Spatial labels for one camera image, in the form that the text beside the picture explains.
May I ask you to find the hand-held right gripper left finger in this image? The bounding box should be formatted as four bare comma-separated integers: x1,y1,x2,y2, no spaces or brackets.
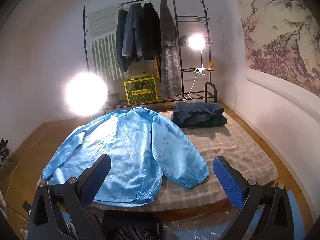
29,154,112,240

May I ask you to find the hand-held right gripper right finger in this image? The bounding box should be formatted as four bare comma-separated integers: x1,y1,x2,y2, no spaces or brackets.
212,155,295,240

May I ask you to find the light blue zip jacket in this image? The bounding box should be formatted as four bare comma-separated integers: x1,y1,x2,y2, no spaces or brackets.
41,107,210,207

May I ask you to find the black metal clothes rack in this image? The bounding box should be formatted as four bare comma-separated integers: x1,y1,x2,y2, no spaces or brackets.
83,0,217,110

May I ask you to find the beige plaid blanket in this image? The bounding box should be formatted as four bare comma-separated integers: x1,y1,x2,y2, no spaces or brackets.
37,109,279,212

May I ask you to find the clear plastic sheet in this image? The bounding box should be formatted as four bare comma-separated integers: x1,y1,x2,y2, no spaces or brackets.
162,202,240,240

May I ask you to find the person's striped dark clothing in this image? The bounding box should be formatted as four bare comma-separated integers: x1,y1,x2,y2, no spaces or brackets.
67,205,160,240

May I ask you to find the folded dark blue garment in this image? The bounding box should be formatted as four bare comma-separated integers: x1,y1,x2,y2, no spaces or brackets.
172,102,227,128

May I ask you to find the dark pot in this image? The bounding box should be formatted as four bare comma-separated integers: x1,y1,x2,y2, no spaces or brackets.
108,93,121,106

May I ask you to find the yellow green patterned box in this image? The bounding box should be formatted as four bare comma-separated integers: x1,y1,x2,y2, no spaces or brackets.
124,73,158,105

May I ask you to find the grey plaid hanging coat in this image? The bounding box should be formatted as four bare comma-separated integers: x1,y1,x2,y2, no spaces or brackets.
159,0,182,97

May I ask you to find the yellow hanging scarf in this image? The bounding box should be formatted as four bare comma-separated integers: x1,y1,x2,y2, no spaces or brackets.
154,55,162,82

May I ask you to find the white clip lamp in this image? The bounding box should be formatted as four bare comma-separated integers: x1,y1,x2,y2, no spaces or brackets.
187,34,207,76

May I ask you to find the blue denim hanging jacket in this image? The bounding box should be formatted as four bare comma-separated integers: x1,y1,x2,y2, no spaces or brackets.
122,4,144,59

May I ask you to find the black hanging jacket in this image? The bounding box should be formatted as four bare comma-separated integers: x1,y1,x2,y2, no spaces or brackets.
142,2,161,61

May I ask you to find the ring light on stand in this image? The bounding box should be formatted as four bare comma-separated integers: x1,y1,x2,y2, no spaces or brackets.
65,72,108,117

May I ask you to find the black arched metal frame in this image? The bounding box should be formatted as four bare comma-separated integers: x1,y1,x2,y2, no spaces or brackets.
204,82,217,103

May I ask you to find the white lamp cable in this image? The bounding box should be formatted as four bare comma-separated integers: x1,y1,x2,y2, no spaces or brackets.
184,71,198,103

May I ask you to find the landscape wall mural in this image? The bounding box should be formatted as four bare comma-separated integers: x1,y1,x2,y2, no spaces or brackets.
237,0,320,93

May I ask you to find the green striped wall poster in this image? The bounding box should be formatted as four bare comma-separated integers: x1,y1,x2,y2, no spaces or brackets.
86,4,125,82

